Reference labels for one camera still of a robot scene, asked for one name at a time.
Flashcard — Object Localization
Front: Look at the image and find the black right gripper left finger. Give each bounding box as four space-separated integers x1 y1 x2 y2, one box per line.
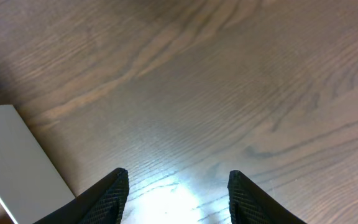
36 168 129 224

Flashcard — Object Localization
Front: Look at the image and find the white cardboard box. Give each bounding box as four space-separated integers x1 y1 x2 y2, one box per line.
0 105 75 223

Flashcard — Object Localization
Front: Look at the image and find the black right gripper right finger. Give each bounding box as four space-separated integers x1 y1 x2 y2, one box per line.
227 170 305 224

